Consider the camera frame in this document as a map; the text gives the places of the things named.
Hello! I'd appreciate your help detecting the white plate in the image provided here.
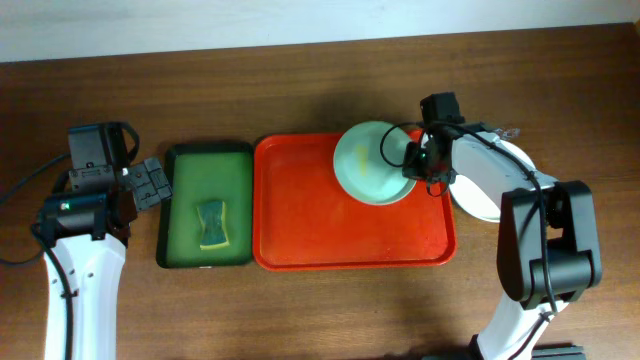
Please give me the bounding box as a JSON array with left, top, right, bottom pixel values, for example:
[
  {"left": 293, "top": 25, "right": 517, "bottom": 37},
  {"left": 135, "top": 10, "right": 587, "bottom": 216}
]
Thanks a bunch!
[{"left": 449, "top": 135, "right": 533, "bottom": 223}]

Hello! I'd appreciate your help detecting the pale green plate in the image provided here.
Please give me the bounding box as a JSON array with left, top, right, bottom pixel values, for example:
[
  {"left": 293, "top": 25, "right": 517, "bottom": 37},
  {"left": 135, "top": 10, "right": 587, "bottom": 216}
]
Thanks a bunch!
[{"left": 333, "top": 121, "right": 416, "bottom": 206}]

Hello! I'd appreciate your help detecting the yellow green scrub sponge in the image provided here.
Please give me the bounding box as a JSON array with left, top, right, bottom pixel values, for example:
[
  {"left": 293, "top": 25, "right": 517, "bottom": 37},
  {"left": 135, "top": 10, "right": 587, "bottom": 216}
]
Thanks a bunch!
[{"left": 197, "top": 200, "right": 230, "bottom": 250}]

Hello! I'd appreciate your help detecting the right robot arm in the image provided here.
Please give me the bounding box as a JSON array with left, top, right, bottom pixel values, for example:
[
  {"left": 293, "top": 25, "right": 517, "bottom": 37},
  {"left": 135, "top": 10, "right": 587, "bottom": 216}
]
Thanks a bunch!
[{"left": 403, "top": 121, "right": 603, "bottom": 359}]

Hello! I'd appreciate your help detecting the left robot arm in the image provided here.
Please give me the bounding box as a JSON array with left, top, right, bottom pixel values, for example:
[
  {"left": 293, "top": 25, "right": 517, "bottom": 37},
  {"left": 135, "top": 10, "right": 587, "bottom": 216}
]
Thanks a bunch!
[{"left": 32, "top": 157, "right": 172, "bottom": 359}]

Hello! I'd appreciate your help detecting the dark green soapy tray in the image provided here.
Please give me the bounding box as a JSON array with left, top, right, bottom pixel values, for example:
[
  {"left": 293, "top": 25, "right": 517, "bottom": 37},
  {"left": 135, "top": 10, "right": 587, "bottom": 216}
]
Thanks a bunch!
[{"left": 156, "top": 141, "right": 253, "bottom": 268}]

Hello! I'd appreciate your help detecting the red plastic tray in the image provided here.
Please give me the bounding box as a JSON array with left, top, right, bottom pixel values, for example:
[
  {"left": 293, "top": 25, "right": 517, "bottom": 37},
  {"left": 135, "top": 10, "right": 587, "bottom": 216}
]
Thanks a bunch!
[{"left": 253, "top": 133, "right": 457, "bottom": 272}]

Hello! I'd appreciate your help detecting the black metal base rail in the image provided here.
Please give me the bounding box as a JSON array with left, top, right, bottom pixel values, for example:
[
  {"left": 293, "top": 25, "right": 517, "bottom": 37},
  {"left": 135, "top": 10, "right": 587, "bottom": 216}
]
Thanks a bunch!
[{"left": 531, "top": 345, "right": 587, "bottom": 360}]

